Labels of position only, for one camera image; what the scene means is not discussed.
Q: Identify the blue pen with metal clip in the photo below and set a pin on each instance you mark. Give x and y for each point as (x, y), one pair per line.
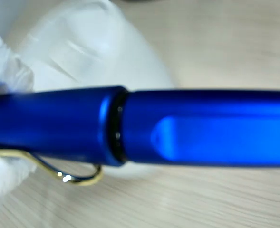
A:
(201, 133)

